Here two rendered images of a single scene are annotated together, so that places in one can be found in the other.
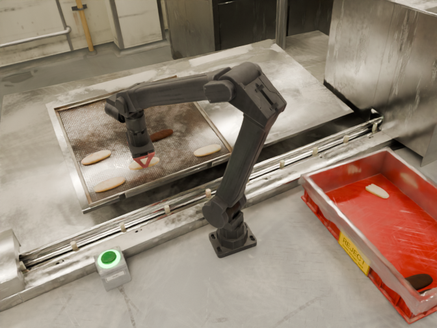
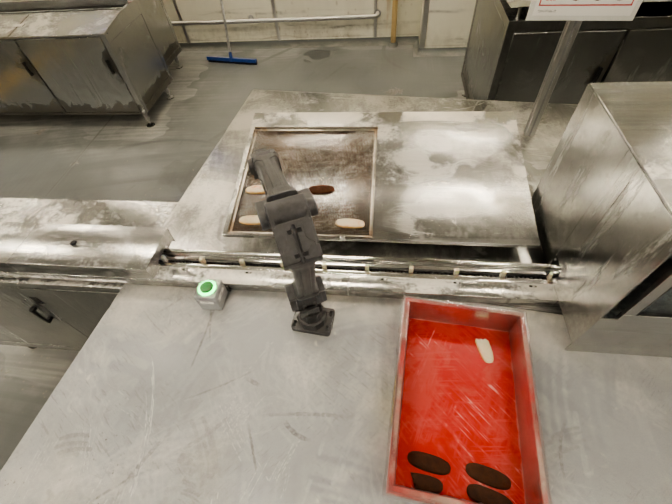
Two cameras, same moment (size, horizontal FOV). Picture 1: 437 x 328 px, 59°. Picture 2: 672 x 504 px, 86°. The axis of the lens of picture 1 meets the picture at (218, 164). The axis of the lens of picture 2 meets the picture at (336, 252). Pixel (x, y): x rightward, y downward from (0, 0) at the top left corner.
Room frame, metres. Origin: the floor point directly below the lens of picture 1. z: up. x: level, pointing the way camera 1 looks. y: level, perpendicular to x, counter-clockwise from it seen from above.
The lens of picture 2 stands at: (0.36, -0.40, 1.81)
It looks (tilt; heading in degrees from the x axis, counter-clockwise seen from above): 52 degrees down; 36
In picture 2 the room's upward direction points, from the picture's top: 6 degrees counter-clockwise
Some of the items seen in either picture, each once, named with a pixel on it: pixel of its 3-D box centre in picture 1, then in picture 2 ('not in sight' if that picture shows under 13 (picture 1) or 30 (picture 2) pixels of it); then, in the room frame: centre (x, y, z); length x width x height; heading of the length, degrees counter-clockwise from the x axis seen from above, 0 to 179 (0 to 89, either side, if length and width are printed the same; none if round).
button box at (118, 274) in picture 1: (113, 271); (213, 296); (0.64, 0.30, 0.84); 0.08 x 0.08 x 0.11; 25
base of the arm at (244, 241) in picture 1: (231, 231); (311, 314); (0.73, -0.02, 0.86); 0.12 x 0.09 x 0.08; 109
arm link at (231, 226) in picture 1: (224, 210); (304, 296); (0.74, -0.01, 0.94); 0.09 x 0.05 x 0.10; 50
